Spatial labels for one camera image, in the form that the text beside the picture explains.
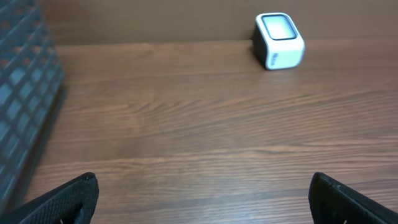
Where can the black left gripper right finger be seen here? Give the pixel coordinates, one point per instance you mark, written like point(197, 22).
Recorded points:
point(333, 202)

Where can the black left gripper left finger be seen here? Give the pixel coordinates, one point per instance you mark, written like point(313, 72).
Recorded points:
point(73, 202)

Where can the grey plastic shopping basket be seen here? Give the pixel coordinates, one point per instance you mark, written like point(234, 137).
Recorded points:
point(31, 75)

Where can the white barcode scanner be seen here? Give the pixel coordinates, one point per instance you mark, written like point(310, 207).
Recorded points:
point(276, 41)

